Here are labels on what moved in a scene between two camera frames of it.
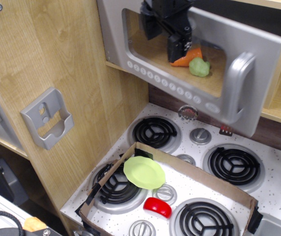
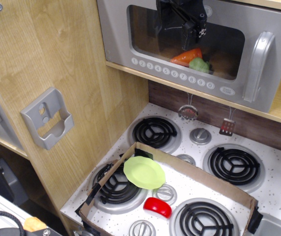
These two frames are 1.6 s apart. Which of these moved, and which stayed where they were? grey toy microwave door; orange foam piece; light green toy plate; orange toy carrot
Moved: grey toy microwave door
Stayed: orange toy carrot; orange foam piece; light green toy plate
